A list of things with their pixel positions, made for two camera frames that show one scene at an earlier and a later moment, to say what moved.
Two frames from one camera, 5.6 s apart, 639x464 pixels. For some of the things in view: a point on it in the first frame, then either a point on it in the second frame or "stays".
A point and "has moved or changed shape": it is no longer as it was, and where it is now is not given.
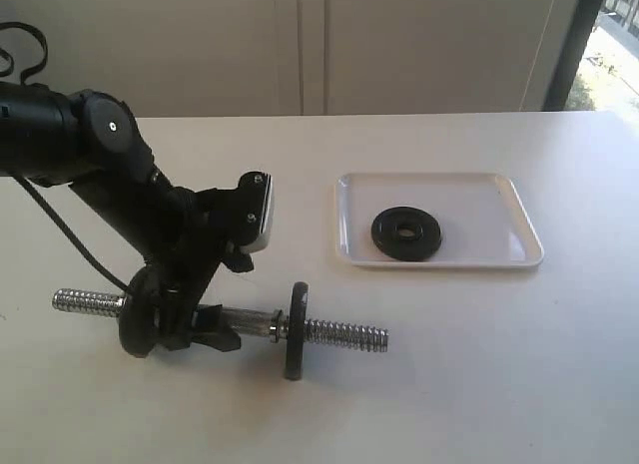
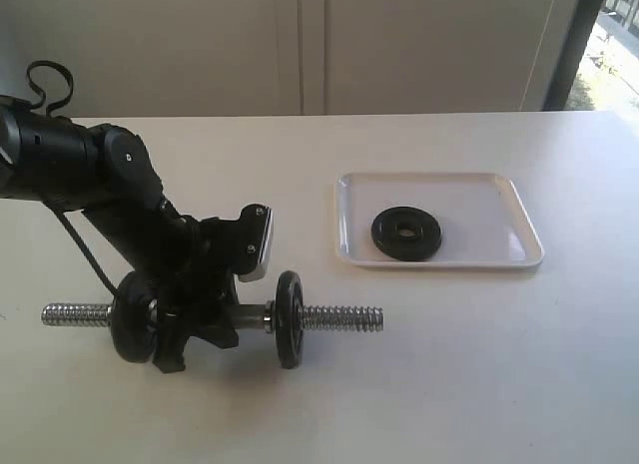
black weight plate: x=140 y=312 has moved or changed shape
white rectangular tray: x=483 y=222 stays
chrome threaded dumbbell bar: x=264 y=324 has moved or changed shape
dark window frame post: x=562 y=79 stays
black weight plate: x=297 y=330 has moved or changed shape
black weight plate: x=425 y=240 stays
